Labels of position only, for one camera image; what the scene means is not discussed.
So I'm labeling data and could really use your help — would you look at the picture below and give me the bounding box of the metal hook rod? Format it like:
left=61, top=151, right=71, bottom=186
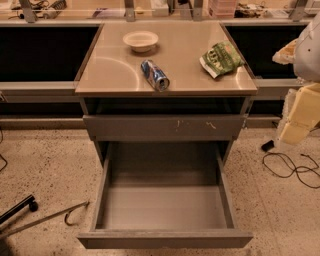
left=0, top=201, right=89, bottom=240

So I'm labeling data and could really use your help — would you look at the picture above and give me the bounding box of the open grey middle drawer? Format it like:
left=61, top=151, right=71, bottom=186
left=78, top=142, right=253, bottom=249

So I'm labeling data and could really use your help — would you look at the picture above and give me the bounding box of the grey drawer cabinet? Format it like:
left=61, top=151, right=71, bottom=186
left=74, top=20, right=259, bottom=166

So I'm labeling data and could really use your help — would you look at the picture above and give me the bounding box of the black floor plug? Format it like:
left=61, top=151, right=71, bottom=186
left=261, top=140, right=274, bottom=152

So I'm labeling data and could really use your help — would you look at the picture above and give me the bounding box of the green chip bag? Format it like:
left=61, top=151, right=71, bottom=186
left=199, top=41, right=244, bottom=79

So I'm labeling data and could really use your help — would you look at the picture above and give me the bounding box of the black cable on floor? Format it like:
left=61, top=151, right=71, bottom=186
left=261, top=151, right=320, bottom=190

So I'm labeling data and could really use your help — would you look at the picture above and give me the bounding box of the white paper bowl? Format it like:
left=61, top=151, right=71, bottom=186
left=123, top=31, right=159, bottom=53

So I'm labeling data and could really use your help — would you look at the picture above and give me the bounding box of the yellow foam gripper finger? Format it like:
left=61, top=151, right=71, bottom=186
left=277, top=83, right=320, bottom=145

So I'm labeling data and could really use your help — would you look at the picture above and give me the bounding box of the black caster leg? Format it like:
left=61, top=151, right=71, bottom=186
left=0, top=195, right=38, bottom=224

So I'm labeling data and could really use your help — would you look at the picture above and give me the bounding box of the closed grey top drawer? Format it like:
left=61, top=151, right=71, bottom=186
left=83, top=115, right=244, bottom=142

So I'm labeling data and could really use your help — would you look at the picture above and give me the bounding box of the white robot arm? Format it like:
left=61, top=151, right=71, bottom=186
left=272, top=13, right=320, bottom=145

